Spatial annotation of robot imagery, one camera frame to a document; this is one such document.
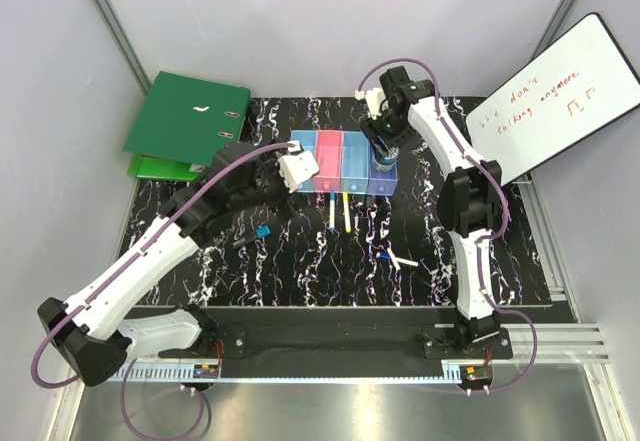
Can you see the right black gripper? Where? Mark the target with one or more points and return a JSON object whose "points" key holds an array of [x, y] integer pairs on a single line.
{"points": [[373, 125]]}

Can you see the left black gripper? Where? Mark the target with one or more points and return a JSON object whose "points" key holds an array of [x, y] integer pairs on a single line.
{"points": [[283, 201]]}

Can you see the teal blue bin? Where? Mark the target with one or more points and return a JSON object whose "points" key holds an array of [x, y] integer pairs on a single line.
{"points": [[355, 164]]}

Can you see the purple bin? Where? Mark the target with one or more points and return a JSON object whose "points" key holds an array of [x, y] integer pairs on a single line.
{"points": [[381, 183]]}

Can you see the pink bin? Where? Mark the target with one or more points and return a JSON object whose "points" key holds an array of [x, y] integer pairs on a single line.
{"points": [[328, 154]]}

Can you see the green ring binder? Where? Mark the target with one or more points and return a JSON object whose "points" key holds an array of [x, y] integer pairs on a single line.
{"points": [[182, 124]]}

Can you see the light blue bin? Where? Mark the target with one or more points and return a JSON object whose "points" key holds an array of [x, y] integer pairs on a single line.
{"points": [[307, 138]]}

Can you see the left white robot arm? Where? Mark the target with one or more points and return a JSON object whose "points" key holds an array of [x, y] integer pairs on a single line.
{"points": [[90, 329]]}

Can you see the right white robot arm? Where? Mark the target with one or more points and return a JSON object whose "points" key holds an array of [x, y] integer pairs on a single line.
{"points": [[471, 205]]}

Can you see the blue sharpener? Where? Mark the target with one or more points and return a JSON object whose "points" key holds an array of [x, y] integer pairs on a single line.
{"points": [[263, 231]]}

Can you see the yellow capped white marker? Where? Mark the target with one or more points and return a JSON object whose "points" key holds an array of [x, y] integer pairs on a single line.
{"points": [[346, 213]]}

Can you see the blue capped white marker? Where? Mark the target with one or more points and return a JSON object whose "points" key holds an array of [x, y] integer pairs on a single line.
{"points": [[332, 211]]}

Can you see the black marble mat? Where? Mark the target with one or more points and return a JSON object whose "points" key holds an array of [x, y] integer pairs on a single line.
{"points": [[303, 263]]}

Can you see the white marker pen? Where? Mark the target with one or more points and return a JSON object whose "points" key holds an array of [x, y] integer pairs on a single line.
{"points": [[399, 261]]}

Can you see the white board with writing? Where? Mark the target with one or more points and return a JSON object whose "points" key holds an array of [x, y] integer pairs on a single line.
{"points": [[577, 86]]}

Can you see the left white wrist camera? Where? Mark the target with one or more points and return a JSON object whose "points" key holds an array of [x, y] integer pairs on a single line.
{"points": [[297, 166]]}

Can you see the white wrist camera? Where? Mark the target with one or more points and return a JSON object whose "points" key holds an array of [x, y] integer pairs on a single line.
{"points": [[375, 100], [297, 166]]}

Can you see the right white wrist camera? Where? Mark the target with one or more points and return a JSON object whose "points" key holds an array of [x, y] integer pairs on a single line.
{"points": [[375, 100]]}

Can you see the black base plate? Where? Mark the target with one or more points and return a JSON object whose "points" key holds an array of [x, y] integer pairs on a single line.
{"points": [[340, 343]]}

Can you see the aluminium frame rail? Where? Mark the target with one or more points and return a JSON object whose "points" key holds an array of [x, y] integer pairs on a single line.
{"points": [[123, 44]]}

